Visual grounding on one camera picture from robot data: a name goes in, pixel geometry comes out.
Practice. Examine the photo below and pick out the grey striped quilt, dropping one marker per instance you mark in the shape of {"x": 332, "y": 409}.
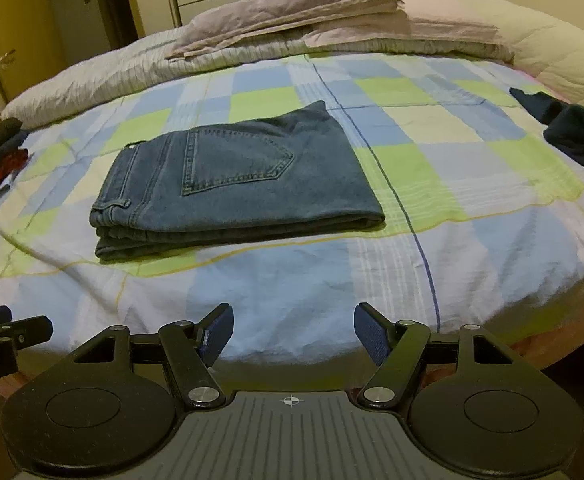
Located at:
{"x": 122, "y": 67}

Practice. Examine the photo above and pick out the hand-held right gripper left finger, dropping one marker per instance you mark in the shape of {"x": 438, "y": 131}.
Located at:
{"x": 217, "y": 334}

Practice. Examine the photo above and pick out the wooden bed frame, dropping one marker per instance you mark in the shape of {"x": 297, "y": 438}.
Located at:
{"x": 566, "y": 325}

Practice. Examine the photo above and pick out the yellow wooden door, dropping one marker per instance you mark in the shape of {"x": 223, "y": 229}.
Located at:
{"x": 17, "y": 35}

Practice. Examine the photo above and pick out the pink folded blanket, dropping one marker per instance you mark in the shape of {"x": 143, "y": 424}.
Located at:
{"x": 436, "y": 20}

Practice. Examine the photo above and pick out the cream comforter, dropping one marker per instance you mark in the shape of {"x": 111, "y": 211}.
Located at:
{"x": 546, "y": 35}

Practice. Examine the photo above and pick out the checkered bed sheet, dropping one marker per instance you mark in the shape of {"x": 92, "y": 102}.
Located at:
{"x": 471, "y": 200}

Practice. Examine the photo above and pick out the red cloth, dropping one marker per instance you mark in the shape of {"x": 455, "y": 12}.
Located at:
{"x": 4, "y": 170}

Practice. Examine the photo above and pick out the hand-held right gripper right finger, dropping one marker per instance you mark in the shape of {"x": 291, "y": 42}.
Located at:
{"x": 371, "y": 334}

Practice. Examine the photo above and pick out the blue denim jeans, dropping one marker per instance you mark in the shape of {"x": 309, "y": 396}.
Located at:
{"x": 232, "y": 185}

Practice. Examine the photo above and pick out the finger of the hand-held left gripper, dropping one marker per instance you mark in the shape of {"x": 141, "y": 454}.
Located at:
{"x": 32, "y": 332}

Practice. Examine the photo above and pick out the grey pillow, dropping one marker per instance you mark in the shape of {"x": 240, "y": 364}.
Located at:
{"x": 292, "y": 10}

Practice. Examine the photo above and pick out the dark navy garment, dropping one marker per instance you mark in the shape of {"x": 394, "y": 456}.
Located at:
{"x": 581, "y": 132}

